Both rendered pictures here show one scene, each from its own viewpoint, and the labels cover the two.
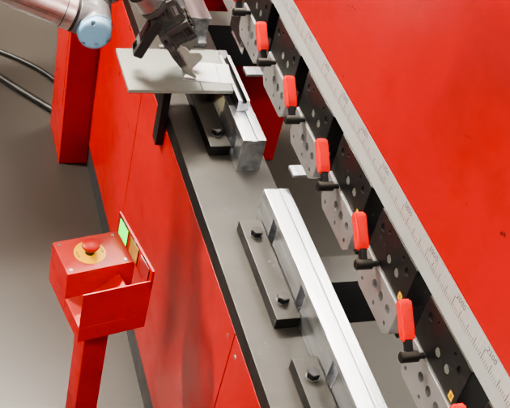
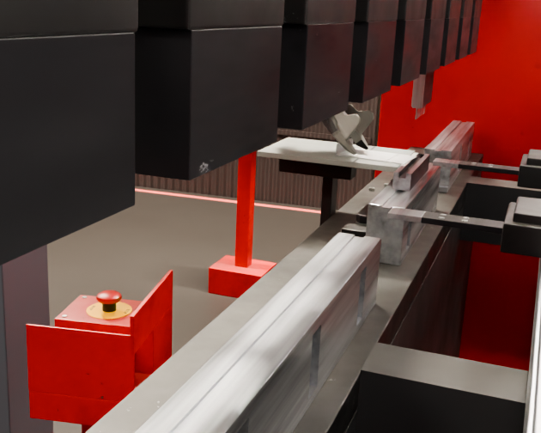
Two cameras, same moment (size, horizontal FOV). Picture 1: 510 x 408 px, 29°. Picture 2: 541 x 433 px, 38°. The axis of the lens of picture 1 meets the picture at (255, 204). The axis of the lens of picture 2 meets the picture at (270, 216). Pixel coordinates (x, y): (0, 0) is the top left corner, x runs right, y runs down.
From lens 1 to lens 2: 1.56 m
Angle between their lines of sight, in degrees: 46
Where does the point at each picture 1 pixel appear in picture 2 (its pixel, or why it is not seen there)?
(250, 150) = (381, 225)
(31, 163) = not seen: hidden behind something
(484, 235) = not seen: outside the picture
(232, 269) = (227, 324)
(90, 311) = (40, 360)
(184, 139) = (325, 231)
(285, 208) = (349, 250)
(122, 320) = (94, 403)
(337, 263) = (422, 359)
